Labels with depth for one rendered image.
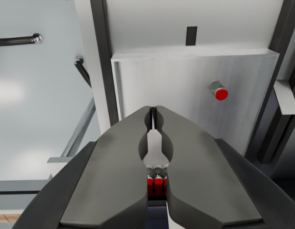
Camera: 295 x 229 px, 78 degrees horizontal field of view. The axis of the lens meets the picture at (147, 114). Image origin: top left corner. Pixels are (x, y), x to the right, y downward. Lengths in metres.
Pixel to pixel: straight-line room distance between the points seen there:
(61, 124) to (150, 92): 1.32
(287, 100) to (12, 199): 0.68
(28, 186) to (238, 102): 0.59
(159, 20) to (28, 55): 1.20
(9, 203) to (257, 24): 0.68
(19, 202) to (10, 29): 1.07
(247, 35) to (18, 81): 1.43
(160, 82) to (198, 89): 0.07
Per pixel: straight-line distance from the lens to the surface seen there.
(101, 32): 0.31
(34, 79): 1.50
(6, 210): 0.64
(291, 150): 0.56
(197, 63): 0.35
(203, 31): 0.34
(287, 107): 0.40
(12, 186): 0.68
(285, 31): 0.37
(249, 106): 0.42
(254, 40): 0.37
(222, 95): 0.33
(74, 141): 0.81
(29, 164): 2.08
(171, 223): 0.38
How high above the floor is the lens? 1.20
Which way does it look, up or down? 58 degrees down
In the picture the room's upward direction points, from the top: 179 degrees clockwise
